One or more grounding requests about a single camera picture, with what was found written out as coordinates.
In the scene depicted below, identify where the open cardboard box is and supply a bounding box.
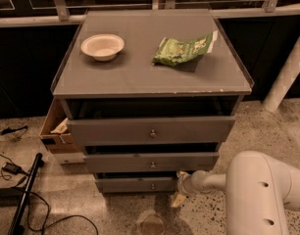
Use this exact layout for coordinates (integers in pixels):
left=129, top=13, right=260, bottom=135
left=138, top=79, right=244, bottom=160
left=39, top=99, right=83, bottom=165

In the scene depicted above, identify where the metal window railing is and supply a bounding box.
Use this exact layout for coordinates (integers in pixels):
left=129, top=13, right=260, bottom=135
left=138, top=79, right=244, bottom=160
left=0, top=0, right=300, bottom=29

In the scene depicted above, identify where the black pole on floor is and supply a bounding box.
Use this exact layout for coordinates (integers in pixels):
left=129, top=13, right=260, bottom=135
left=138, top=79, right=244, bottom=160
left=8, top=153, right=44, bottom=235

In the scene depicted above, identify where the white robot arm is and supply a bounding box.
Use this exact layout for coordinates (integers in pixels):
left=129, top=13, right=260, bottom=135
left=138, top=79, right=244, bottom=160
left=172, top=151, right=300, bottom=235

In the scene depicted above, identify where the black floor cable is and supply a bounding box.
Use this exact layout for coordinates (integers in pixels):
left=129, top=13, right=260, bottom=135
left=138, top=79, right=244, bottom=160
left=0, top=148, right=100, bottom=235

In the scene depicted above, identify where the green snack bag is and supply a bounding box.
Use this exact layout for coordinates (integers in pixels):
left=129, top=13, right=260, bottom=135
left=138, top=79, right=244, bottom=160
left=152, top=30, right=218, bottom=67

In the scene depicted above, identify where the grey middle drawer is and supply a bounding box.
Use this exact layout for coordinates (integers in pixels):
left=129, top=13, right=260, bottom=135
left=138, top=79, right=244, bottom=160
left=83, top=152, right=219, bottom=172

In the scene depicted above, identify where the black power adapter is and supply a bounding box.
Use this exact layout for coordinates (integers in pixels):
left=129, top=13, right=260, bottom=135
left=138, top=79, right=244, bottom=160
left=2, top=163, right=22, bottom=175

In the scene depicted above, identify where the grey top drawer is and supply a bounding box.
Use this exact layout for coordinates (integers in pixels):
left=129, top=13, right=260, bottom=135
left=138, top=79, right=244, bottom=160
left=67, top=117, right=235, bottom=146

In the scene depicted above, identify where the white diagonal post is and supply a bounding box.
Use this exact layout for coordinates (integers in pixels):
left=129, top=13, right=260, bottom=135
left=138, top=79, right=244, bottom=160
left=263, top=35, right=300, bottom=112

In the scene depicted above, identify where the grey drawer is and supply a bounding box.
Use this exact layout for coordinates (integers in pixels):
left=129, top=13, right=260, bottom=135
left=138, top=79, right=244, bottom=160
left=83, top=152, right=219, bottom=172
left=95, top=177, right=175, bottom=194
left=67, top=117, right=235, bottom=146

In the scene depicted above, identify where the grey bottom drawer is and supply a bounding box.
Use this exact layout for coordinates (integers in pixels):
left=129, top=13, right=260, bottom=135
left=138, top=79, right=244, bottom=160
left=95, top=177, right=175, bottom=194

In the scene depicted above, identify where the grey drawer cabinet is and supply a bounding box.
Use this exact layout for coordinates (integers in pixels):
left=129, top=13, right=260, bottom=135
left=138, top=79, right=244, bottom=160
left=52, top=10, right=253, bottom=183

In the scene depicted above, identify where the white paper bowl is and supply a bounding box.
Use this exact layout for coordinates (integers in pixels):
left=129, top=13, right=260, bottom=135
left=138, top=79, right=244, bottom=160
left=80, top=34, right=125, bottom=62

